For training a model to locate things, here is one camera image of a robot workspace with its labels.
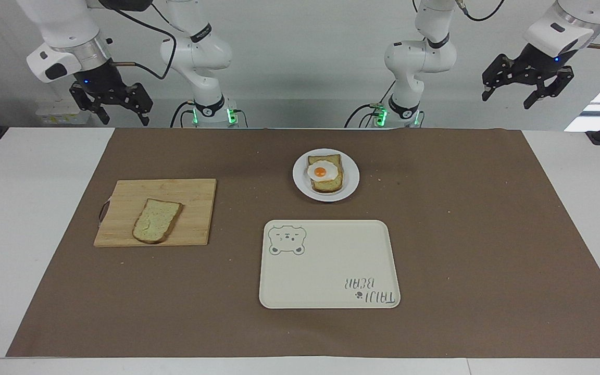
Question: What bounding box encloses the cream tray with bear print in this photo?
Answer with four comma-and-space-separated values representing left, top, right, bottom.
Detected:
258, 219, 402, 310

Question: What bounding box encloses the toasted bread slice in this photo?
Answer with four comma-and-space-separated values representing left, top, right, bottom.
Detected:
307, 153, 344, 194

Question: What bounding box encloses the wooden cutting board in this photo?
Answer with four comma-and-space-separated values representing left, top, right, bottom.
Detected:
93, 179, 218, 248

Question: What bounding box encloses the white round plate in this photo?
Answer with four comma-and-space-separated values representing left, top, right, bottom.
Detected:
292, 148, 360, 203

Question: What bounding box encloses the fried egg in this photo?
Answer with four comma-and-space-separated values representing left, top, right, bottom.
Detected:
306, 162, 340, 182

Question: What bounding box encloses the plain bread slice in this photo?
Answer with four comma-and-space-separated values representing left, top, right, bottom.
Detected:
132, 198, 184, 245

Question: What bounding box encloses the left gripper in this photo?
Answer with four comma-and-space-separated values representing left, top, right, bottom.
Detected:
481, 43, 576, 110

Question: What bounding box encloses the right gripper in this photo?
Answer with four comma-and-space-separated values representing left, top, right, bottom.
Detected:
69, 57, 154, 127

